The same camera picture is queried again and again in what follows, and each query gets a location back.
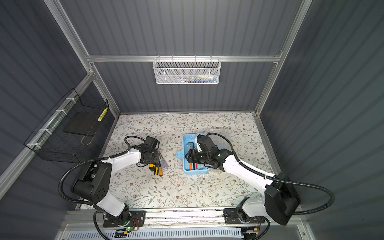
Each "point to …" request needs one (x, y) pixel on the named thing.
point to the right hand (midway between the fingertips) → (190, 158)
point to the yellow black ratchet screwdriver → (152, 167)
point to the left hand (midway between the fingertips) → (154, 158)
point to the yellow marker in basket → (101, 116)
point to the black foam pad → (83, 121)
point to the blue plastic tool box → (190, 138)
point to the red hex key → (196, 165)
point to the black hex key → (193, 143)
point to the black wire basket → (67, 132)
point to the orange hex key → (190, 163)
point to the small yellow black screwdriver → (156, 171)
